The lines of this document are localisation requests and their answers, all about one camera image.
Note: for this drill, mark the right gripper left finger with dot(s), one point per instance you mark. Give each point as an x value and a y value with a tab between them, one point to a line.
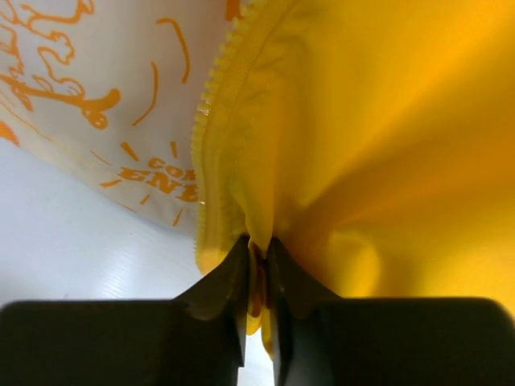
197	338

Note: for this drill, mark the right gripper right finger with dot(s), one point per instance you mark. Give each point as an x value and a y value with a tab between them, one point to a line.
320	338

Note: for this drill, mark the yellow zip-up jacket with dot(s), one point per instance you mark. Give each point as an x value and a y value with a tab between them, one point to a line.
375	139

